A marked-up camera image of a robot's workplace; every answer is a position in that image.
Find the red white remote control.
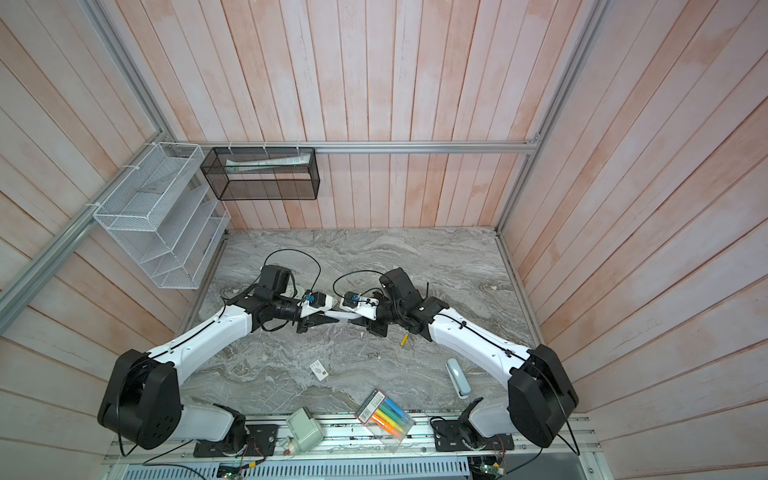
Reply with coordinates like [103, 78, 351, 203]
[324, 310, 360, 322]

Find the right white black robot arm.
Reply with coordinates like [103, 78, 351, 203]
[341, 268, 579, 448]

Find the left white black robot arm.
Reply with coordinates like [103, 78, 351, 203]
[97, 265, 335, 456]

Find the small white card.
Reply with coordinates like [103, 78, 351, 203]
[310, 360, 329, 381]

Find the clear box of markers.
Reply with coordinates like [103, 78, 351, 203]
[355, 388, 415, 452]

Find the pale green square device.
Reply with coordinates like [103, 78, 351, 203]
[286, 407, 324, 453]

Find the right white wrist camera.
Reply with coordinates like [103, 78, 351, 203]
[341, 291, 379, 320]

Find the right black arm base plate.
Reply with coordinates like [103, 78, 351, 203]
[429, 416, 515, 453]

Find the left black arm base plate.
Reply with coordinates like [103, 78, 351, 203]
[193, 424, 279, 458]

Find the black wire mesh basket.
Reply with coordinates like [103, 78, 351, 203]
[201, 146, 321, 201]

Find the white wire mesh shelf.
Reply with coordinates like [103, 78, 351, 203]
[94, 142, 230, 290]

